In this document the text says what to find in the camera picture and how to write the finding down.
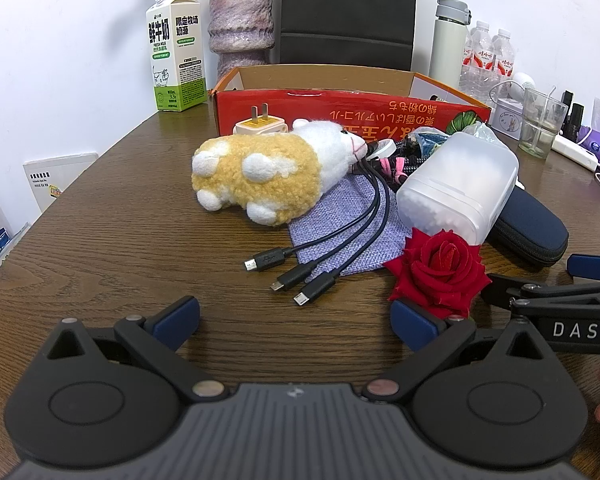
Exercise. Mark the translucent cotton swab box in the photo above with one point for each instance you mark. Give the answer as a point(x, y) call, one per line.
point(455, 185)

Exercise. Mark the purple fabric pouch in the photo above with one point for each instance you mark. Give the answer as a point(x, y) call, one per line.
point(330, 225)

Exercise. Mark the white thermos grey lid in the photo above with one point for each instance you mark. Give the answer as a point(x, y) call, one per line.
point(447, 45)

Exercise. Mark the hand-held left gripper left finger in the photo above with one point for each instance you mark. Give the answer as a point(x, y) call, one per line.
point(177, 319)

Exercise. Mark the red rose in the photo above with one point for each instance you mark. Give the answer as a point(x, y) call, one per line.
point(437, 270)

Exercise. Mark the small white tin box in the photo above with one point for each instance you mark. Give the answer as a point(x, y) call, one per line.
point(507, 117)

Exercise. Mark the green white milk carton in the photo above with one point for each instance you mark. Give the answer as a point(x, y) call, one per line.
point(175, 55)

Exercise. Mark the yellow white plush toy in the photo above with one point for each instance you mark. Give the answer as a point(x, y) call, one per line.
point(270, 170)

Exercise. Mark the black paper bag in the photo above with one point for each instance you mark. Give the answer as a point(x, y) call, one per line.
point(347, 10)

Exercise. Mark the red cardboard box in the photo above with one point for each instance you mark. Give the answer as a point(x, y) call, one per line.
point(305, 110)

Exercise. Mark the white booklet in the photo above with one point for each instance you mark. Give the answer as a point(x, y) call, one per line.
point(55, 180)

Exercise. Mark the white round lamp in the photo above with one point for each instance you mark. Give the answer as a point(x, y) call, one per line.
point(522, 85)

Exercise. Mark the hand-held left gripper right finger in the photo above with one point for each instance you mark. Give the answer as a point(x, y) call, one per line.
point(412, 325)

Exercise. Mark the white power strip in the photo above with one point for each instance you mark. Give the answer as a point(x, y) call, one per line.
point(575, 152)

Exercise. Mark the black cosmetic bottles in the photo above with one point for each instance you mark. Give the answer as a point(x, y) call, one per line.
point(572, 115)

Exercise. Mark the mottled pink ceramic vase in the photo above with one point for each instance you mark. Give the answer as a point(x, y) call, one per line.
point(240, 25)

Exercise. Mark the dark blue glasses case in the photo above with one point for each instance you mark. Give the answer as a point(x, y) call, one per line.
point(530, 230)

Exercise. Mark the clear water bottle red label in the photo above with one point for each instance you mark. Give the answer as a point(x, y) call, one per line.
point(477, 60)
point(504, 55)

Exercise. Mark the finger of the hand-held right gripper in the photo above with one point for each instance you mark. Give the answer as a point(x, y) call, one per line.
point(595, 266)
point(505, 291)

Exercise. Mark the cream power adapter plug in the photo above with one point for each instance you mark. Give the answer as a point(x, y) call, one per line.
point(260, 124)

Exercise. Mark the clear drinking glass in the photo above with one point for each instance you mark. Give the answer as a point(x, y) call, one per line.
point(540, 125)

